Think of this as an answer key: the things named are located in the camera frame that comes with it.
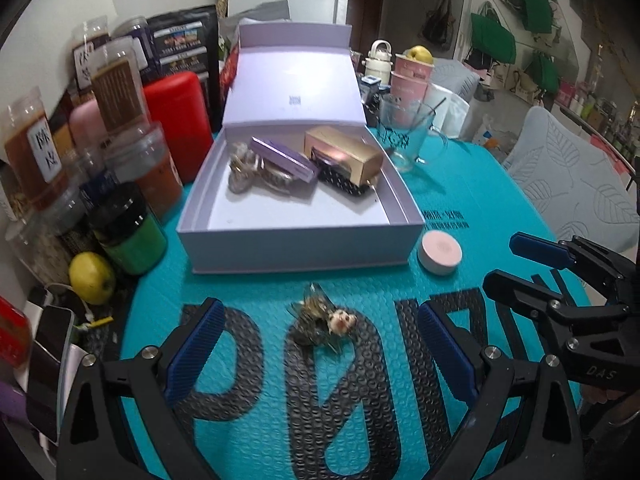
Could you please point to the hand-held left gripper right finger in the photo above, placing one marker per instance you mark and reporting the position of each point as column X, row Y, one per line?
column 447, row 350

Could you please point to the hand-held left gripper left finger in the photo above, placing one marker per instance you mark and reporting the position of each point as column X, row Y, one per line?
column 197, row 345

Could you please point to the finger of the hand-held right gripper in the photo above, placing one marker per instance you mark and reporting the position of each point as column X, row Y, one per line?
column 520, row 292
column 540, row 252

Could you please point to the pink round compact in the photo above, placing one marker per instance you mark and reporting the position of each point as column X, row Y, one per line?
column 436, row 250

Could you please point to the flower decorated hair clip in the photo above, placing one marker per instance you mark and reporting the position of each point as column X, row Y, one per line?
column 312, row 320

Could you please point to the clear hair claw clip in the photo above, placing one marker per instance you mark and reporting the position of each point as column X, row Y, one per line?
column 242, row 175

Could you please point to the pearly beige hair clip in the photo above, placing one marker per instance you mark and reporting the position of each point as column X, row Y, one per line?
column 277, row 180

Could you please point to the black dotted box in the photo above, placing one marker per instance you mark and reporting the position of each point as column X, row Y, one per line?
column 335, row 180

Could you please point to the purple long box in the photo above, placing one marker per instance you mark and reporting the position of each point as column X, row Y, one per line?
column 285, row 157

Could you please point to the gold box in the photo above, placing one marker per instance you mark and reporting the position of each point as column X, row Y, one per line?
column 345, row 152

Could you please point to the lilac gift box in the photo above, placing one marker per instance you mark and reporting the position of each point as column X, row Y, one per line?
column 295, row 85

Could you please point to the teal bubble mat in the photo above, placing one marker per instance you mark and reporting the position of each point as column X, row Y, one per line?
column 260, row 290

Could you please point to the grey leaf chair cover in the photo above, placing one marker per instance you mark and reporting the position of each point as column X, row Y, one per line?
column 560, row 160
column 457, row 75

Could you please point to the green jar black lid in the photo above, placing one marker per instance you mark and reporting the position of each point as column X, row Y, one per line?
column 135, row 250

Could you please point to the yellow green apple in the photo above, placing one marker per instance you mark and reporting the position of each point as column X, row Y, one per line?
column 92, row 277

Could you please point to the smartphone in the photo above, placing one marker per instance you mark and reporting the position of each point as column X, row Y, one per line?
column 47, row 360

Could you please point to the row of bottles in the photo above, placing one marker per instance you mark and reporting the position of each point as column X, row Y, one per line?
column 600, row 110

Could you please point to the grey lid jar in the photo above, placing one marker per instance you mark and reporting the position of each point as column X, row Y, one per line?
column 160, row 185

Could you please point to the thin dark stirrer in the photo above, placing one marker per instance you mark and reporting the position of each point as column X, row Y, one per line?
column 425, row 117

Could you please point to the glass cup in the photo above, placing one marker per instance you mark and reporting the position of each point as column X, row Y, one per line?
column 400, row 140

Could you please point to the green tote bag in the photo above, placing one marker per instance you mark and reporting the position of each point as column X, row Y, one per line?
column 535, row 7
column 492, row 40
column 545, row 72

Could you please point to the red tin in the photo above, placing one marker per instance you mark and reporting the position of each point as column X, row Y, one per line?
column 12, row 330

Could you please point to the purple object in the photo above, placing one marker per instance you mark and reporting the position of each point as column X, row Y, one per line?
column 12, row 400

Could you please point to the pink paper cup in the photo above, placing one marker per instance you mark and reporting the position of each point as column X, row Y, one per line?
column 407, row 95
column 414, row 71

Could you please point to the red canister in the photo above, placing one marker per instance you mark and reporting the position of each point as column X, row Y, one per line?
column 180, row 120

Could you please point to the yellow-green apple on cups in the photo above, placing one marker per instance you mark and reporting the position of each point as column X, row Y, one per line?
column 419, row 53

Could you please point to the blue and white box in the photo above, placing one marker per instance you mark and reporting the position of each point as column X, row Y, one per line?
column 371, row 87

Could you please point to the hanging dark bag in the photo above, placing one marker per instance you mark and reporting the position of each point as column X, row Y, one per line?
column 439, row 25

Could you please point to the orange contents labelled jar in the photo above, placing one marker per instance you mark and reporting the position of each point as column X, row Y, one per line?
column 30, row 160

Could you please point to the white small kettle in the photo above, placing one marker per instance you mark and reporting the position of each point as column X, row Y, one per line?
column 377, row 62

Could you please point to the pink bottle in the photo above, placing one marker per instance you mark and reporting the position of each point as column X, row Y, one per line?
column 85, row 120

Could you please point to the clear plastic spice jar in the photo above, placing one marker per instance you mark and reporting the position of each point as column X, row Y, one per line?
column 90, row 55
column 117, row 90

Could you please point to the red printed packet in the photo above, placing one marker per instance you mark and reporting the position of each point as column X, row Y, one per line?
column 229, row 72

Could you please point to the brown door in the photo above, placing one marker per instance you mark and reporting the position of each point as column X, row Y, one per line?
column 367, row 15

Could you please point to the black snack bag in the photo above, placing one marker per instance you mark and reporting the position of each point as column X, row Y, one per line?
column 185, row 45

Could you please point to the purple label plastic jar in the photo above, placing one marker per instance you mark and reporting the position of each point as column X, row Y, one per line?
column 135, row 30

